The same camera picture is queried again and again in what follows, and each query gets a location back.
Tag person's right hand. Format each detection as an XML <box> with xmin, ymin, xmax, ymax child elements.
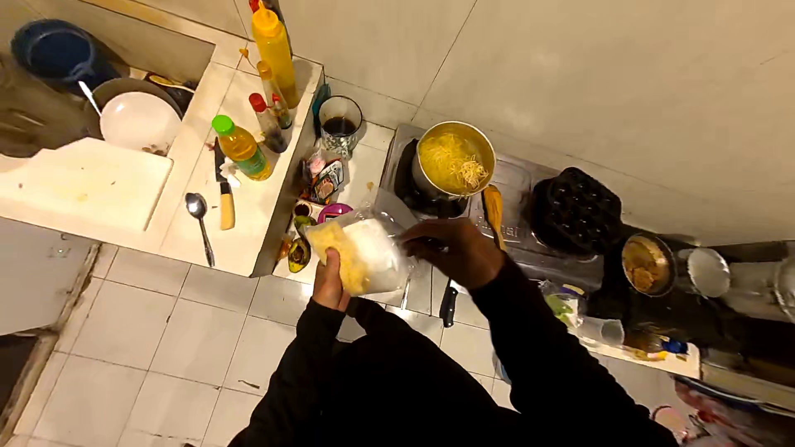
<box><xmin>397</xmin><ymin>217</ymin><xmax>507</xmax><ymax>291</ymax></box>

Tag person's left hand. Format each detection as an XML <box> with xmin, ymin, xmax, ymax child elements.
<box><xmin>312</xmin><ymin>247</ymin><xmax>352</xmax><ymax>312</ymax></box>

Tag clear bag with yellow food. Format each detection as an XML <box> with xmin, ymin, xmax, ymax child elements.
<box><xmin>304</xmin><ymin>205</ymin><xmax>423</xmax><ymax>296</ymax></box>

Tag person's left forearm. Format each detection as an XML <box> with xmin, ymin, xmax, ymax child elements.
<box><xmin>229</xmin><ymin>298</ymin><xmax>346</xmax><ymax>447</ymax></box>

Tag person's right forearm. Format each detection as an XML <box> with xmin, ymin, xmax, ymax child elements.
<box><xmin>470</xmin><ymin>256</ymin><xmax>681</xmax><ymax>447</ymax></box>

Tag cut avocado half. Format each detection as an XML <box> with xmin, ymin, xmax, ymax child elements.
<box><xmin>287</xmin><ymin>238</ymin><xmax>311</xmax><ymax>274</ymax></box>

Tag silver pot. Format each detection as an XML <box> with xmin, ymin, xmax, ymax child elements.
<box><xmin>412</xmin><ymin>121</ymin><xmax>497</xmax><ymax>201</ymax></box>

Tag wooden spatula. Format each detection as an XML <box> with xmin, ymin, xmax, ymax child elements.
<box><xmin>482</xmin><ymin>185</ymin><xmax>508</xmax><ymax>252</ymax></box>

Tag yellow noodles in broth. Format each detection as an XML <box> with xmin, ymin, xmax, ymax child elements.
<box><xmin>419</xmin><ymin>132</ymin><xmax>489</xmax><ymax>195</ymax></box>

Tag colourful seasoning packet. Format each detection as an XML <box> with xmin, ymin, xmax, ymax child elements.
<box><xmin>312</xmin><ymin>159</ymin><xmax>345</xmax><ymax>204</ymax></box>

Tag white tiled low counter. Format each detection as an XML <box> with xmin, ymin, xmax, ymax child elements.
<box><xmin>272</xmin><ymin>120</ymin><xmax>701</xmax><ymax>380</ymax></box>

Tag silver gas stove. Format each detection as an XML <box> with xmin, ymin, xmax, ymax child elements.
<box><xmin>380</xmin><ymin>123</ymin><xmax>606</xmax><ymax>293</ymax></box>

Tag patterned glass with dark liquid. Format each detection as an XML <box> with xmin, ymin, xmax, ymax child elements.
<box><xmin>318</xmin><ymin>95</ymin><xmax>364</xmax><ymax>157</ymax></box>

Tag person's body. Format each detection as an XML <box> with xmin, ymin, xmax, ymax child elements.
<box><xmin>304</xmin><ymin>297</ymin><xmax>519</xmax><ymax>447</ymax></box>

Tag metal spoon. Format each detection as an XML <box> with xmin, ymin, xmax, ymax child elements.
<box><xmin>185</xmin><ymin>192</ymin><xmax>216</xmax><ymax>268</ymax></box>

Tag green-capped bottle, yellow liquid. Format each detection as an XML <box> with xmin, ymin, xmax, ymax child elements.
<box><xmin>212</xmin><ymin>115</ymin><xmax>273</xmax><ymax>182</ymax></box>

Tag red-capped dark sauce bottle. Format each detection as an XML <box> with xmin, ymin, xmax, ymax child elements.
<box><xmin>248</xmin><ymin>92</ymin><xmax>288</xmax><ymax>154</ymax></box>

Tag black round-mold pan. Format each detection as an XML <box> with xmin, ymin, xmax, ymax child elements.
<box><xmin>532</xmin><ymin>166</ymin><xmax>623</xmax><ymax>257</ymax></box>

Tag plastic bag with green vegetable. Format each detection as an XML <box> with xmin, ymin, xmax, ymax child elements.
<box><xmin>540</xmin><ymin>281</ymin><xmax>586</xmax><ymax>330</ymax></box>

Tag kitchen counter with sink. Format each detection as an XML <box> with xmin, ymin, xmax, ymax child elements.
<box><xmin>0</xmin><ymin>0</ymin><xmax>325</xmax><ymax>278</ymax></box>

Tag small orange-capped sauce bottle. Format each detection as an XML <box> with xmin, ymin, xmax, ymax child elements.
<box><xmin>256</xmin><ymin>60</ymin><xmax>293</xmax><ymax>130</ymax></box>

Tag clear plastic cup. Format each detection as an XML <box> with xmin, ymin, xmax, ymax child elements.
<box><xmin>579</xmin><ymin>317</ymin><xmax>626</xmax><ymax>346</ymax></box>

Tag yellow squeeze bottle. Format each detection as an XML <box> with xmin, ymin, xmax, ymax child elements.
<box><xmin>251</xmin><ymin>1</ymin><xmax>300</xmax><ymax>110</ymax></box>

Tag metal bowl with brown food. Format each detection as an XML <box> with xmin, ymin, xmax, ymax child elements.
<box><xmin>622</xmin><ymin>233</ymin><xmax>675</xmax><ymax>298</ymax></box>

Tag dark round pan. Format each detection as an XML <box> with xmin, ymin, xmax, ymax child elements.
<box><xmin>93</xmin><ymin>77</ymin><xmax>185</xmax><ymax>120</ymax></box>

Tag white bowl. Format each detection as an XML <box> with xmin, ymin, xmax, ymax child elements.
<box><xmin>99</xmin><ymin>92</ymin><xmax>183</xmax><ymax>153</ymax></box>

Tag red-topped bottle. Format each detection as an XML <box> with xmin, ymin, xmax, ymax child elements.
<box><xmin>249</xmin><ymin>0</ymin><xmax>294</xmax><ymax>57</ymax></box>

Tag white cutting board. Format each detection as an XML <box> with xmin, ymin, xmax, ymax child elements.
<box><xmin>0</xmin><ymin>137</ymin><xmax>175</xmax><ymax>232</ymax></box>

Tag white translucent cup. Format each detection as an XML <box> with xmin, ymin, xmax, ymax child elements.
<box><xmin>687</xmin><ymin>247</ymin><xmax>731</xmax><ymax>299</ymax></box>

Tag large metal pot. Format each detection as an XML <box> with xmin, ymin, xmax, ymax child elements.
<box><xmin>725</xmin><ymin>256</ymin><xmax>795</xmax><ymax>322</ymax></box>

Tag dark blue bucket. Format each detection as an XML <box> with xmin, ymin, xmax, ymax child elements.
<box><xmin>10</xmin><ymin>19</ymin><xmax>120</xmax><ymax>94</ymax></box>

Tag black-handled knife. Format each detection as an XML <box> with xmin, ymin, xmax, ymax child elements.
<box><xmin>439</xmin><ymin>278</ymin><xmax>461</xmax><ymax>329</ymax></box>

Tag yellow-handled knife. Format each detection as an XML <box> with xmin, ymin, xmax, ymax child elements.
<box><xmin>214</xmin><ymin>138</ymin><xmax>236</xmax><ymax>231</ymax></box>

